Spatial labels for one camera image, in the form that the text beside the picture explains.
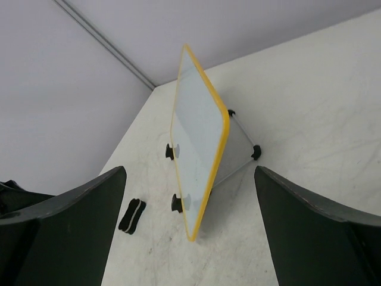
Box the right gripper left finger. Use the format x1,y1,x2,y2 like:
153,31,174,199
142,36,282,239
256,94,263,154
11,166,127,285

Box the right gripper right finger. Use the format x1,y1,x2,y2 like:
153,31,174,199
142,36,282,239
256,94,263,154
254,166,380,285

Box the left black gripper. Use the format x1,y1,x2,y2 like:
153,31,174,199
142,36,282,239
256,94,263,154
1,180,54,216

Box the black whiteboard eraser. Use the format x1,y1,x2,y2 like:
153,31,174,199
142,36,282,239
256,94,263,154
118,198,146,235

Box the yellow framed whiteboard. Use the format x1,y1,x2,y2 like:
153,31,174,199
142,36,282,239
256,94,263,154
165,44,262,242

